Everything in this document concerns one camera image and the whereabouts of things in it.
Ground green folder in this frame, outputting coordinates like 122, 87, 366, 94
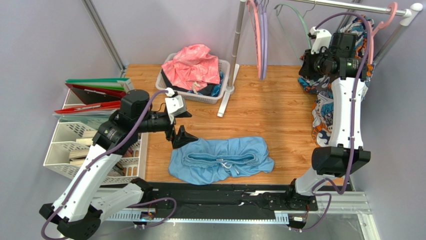
65, 78, 134, 89

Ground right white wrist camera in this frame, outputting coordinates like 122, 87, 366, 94
308, 26, 332, 54

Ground white file organiser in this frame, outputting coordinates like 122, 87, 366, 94
43, 90, 149, 186

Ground pink garment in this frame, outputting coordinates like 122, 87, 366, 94
161, 44, 221, 91

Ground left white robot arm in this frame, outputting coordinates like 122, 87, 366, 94
39, 88, 197, 240

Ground dark red folder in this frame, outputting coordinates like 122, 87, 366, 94
65, 83, 127, 105

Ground colourful patterned shorts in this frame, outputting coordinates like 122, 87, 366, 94
298, 18, 367, 147

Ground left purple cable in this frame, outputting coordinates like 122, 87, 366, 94
40, 89, 179, 240

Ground purple cable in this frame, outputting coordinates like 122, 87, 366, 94
287, 12, 374, 233
40, 89, 179, 240

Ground mint green hanger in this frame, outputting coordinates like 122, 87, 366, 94
273, 2, 316, 65

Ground pink hanger with shorts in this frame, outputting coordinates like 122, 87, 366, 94
367, 1, 398, 66

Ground purple hanger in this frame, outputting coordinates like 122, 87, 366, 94
256, 0, 268, 81

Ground light blue shorts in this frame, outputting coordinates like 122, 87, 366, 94
168, 136, 275, 186

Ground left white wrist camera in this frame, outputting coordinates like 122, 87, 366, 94
165, 87, 193, 124

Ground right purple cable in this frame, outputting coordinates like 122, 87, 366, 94
287, 12, 374, 233

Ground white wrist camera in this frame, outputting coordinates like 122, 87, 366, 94
308, 26, 332, 54
165, 87, 193, 124

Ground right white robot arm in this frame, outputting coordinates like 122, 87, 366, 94
285, 28, 371, 210

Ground metal clothes rack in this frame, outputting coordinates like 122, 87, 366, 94
217, 0, 423, 118

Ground red clipboard folder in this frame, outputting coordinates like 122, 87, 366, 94
54, 100, 121, 115

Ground white plastic basket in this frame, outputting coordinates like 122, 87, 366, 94
155, 52, 231, 104

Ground dark garment in basket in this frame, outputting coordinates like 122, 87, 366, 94
160, 70, 225, 97

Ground aluminium frame post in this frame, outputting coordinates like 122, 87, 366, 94
81, 0, 127, 77

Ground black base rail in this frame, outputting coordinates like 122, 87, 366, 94
140, 182, 319, 220

